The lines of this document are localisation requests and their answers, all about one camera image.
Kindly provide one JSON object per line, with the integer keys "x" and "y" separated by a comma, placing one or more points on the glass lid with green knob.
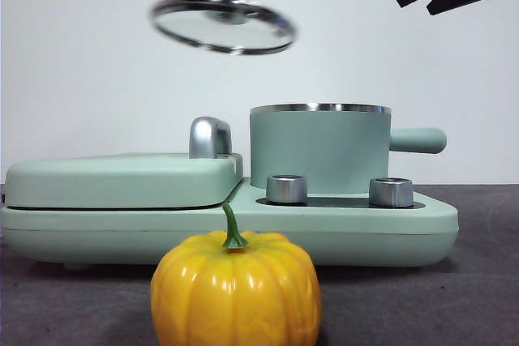
{"x": 211, "y": 26}

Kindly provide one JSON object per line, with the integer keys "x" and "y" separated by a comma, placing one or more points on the yellow toy pumpkin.
{"x": 235, "y": 293}

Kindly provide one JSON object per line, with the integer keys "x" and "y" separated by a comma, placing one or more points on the mint green griddle cover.
{"x": 121, "y": 180}

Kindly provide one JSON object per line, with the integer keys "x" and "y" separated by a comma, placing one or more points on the silver control knob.
{"x": 390, "y": 193}
{"x": 286, "y": 190}

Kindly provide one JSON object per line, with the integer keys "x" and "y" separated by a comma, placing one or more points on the mint green breakfast machine base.
{"x": 324, "y": 236}

